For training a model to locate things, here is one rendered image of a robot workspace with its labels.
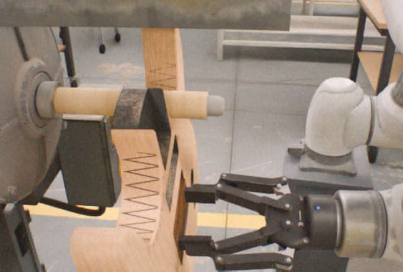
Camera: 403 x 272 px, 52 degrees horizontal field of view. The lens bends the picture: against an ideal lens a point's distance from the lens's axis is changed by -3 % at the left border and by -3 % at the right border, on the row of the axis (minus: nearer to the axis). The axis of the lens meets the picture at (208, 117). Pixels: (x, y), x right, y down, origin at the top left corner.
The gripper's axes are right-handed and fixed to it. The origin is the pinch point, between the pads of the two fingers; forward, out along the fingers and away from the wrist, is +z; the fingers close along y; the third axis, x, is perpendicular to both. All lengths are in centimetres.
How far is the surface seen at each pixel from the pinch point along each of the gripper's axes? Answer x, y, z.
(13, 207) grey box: -19.0, 11.0, 37.2
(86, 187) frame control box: -15.6, 14.5, 22.0
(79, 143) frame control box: -6.1, 17.7, 21.8
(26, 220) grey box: -24.3, 11.3, 36.5
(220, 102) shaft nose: 17.7, 4.7, -4.9
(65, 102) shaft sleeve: 17.8, 4.0, 13.1
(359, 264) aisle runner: -132, 55, -63
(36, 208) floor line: -139, 81, 100
